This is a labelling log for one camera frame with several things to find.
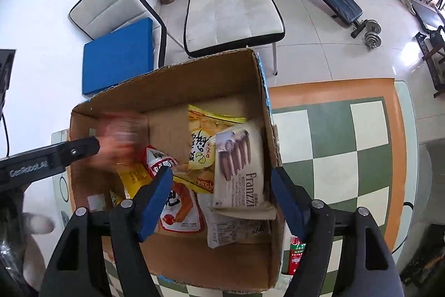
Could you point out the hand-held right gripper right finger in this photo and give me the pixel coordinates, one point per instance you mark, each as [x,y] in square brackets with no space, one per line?
[286,203]

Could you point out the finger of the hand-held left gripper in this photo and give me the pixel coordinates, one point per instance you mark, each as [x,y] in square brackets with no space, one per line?
[81,149]

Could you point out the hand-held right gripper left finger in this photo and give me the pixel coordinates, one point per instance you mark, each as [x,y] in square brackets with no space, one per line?
[156,203]

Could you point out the red white sausage packet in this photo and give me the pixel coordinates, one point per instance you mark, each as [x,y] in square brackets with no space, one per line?
[180,210]

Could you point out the plain yellow snack packet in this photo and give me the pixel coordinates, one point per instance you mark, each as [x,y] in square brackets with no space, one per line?
[134,178]

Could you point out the pink red snack packet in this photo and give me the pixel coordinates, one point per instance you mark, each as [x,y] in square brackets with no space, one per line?
[158,161]

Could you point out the orange panda snack packet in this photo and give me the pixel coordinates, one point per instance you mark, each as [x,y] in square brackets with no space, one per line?
[121,137]

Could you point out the beige chocolate biscuit packet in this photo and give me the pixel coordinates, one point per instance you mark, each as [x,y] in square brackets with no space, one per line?
[236,171]

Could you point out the white translucent snack packet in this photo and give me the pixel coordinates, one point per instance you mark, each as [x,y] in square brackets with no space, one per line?
[233,231]

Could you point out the cardboard box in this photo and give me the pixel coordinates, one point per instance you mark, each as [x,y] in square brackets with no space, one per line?
[167,130]

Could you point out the yellow potato chip packet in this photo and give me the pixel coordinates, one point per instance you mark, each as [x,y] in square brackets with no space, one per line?
[201,144]

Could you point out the red packet with white label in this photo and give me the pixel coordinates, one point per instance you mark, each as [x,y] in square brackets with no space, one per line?
[295,258]

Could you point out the black flat panel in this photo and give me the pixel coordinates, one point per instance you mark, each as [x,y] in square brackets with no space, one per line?
[7,77]

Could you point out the blue foam cushion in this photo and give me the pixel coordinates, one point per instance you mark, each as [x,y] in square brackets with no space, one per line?
[118,57]

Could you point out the chrome dumbbell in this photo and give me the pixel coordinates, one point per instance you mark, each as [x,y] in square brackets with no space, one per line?
[372,34]

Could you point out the dark wooden chair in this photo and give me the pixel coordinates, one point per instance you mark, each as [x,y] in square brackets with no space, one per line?
[434,60]

